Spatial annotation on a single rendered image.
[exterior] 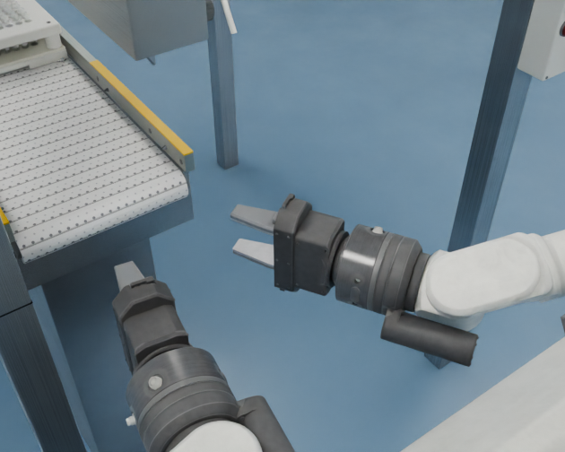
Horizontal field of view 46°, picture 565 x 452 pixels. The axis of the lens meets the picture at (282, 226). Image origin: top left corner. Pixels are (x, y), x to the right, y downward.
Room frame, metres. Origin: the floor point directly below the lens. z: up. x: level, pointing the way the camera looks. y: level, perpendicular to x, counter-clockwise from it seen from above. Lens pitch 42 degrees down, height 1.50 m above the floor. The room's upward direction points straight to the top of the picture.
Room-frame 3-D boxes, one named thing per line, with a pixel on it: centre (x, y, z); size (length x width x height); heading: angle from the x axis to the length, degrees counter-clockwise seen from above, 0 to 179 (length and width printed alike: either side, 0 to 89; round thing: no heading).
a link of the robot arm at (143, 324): (0.39, 0.11, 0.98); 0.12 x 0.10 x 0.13; 27
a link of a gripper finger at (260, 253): (0.57, 0.03, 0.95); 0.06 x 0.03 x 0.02; 67
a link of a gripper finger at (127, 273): (0.47, 0.15, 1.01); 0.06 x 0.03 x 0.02; 27
